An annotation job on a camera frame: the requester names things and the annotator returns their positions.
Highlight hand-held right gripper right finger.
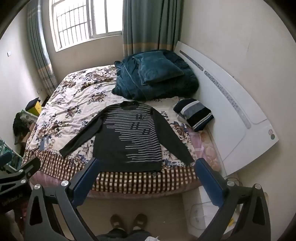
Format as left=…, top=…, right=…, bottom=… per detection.
left=194, top=159, right=271, bottom=241

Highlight folded striped clothes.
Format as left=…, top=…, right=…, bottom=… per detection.
left=173, top=98, right=214, bottom=132

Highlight teal velvet quilt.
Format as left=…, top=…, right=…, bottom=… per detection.
left=112, top=49, right=200, bottom=101

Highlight brown slipper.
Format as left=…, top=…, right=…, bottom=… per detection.
left=110, top=214, right=125, bottom=230
left=132, top=213, right=148, bottom=230

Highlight grey-green curtain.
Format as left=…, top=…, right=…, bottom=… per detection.
left=26, top=2, right=58, bottom=98
left=122, top=0, right=184, bottom=57

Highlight yellow stool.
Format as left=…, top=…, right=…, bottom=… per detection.
left=30, top=102, right=43, bottom=117

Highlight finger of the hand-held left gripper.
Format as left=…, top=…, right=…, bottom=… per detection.
left=0, top=158, right=41, bottom=186
left=0, top=152, right=13, bottom=173

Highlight black hat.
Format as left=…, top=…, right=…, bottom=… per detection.
left=25, top=98, right=41, bottom=111

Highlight floral blanket with checked border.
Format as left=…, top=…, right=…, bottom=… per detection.
left=22, top=65, right=210, bottom=193

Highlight person's dark trousers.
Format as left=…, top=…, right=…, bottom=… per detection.
left=96, top=228, right=160, bottom=241

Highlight teal velvet pillow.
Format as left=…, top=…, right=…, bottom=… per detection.
left=132, top=51, right=185, bottom=85

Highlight metal storage rack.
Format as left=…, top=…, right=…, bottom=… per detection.
left=0, top=138, right=23, bottom=173

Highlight barred window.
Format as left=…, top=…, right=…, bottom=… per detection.
left=47, top=0, right=123, bottom=52

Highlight black striped sweater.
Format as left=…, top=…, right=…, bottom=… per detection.
left=59, top=101, right=195, bottom=173

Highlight dark bag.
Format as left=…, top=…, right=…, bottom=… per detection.
left=13, top=112, right=31, bottom=144

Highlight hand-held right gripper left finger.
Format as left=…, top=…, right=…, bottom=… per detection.
left=23, top=158, right=101, bottom=241

